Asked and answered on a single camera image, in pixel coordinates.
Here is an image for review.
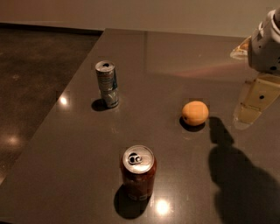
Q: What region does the silver redbull can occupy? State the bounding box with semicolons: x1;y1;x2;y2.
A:
95;60;119;109

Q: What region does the red coke can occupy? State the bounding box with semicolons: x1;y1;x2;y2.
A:
120;145;157;201

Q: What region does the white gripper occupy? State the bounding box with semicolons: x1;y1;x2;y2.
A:
230;8;280;130

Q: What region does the orange fruit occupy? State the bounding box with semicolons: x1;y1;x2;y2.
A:
182;101;209;126

